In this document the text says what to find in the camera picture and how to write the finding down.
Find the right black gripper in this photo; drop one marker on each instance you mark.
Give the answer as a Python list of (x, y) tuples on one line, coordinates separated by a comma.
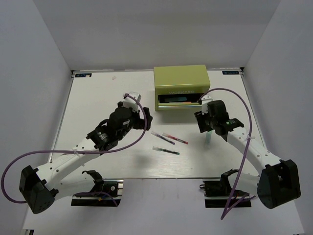
[(200, 119)]

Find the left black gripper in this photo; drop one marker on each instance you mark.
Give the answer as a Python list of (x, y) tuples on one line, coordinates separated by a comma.
[(140, 123)]

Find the green cap highlighter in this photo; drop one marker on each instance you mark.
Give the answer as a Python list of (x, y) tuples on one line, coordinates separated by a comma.
[(208, 138)]

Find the chest drawer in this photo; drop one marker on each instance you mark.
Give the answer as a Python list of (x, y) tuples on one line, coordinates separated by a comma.
[(160, 105)]

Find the blue highlighter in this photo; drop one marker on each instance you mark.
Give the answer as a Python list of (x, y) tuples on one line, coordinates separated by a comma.
[(175, 99)]

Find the green metal drawer chest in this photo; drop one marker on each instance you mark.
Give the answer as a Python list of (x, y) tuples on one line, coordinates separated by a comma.
[(190, 79)]

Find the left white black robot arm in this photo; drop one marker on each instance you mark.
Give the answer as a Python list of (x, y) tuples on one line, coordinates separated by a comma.
[(47, 183)]

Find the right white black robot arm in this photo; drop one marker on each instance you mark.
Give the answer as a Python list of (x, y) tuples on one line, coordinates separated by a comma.
[(277, 181)]

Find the red gel pen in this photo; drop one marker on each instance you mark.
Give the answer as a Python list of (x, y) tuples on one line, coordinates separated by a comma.
[(174, 138)]

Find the purple gel pen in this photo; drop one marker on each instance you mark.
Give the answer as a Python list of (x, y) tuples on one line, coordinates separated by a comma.
[(162, 137)]

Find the green gel pen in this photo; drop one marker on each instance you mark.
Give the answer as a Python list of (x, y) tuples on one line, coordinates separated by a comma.
[(165, 150)]

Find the right blue table label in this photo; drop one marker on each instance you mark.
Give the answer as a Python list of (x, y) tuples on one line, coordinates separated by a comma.
[(229, 72)]

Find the blue table label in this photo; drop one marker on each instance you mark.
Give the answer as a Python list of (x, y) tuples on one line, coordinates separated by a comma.
[(83, 75), (229, 72)]

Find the left blue table label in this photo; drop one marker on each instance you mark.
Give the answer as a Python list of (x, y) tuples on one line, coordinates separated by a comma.
[(83, 75)]

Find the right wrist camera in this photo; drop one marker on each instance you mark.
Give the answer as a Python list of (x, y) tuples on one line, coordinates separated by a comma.
[(203, 101)]

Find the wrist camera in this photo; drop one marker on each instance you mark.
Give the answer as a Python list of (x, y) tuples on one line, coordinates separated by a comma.
[(203, 101), (131, 101)]

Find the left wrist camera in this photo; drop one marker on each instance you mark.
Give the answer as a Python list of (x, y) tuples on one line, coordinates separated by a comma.
[(131, 101)]

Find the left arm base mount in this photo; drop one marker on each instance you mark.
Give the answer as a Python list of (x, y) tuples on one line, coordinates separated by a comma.
[(107, 194)]

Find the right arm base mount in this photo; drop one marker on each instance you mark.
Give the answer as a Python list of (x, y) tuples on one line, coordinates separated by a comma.
[(216, 197)]

